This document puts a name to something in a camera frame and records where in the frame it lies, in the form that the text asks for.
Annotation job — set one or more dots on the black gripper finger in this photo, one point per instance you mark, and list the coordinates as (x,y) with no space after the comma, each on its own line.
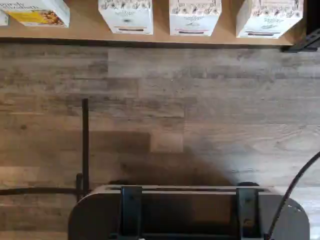
(248,215)
(131,212)

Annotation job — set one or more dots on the white box green strip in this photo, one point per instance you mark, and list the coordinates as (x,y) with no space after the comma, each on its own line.
(267,22)

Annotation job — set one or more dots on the low wooden shelf board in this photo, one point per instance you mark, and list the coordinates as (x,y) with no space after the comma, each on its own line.
(82,31)

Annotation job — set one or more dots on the white box orange strip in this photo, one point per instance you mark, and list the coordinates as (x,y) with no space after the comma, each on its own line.
(130,21)

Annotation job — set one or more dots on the white box pink strip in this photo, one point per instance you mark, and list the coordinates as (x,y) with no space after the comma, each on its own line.
(193,22)

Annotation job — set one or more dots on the yellow granola box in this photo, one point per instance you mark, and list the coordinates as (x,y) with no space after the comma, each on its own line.
(42,17)

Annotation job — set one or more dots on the white granola box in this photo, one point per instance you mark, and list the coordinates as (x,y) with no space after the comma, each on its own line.
(3,18)

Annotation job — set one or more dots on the black metal rod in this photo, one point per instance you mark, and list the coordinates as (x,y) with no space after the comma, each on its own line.
(85,150)

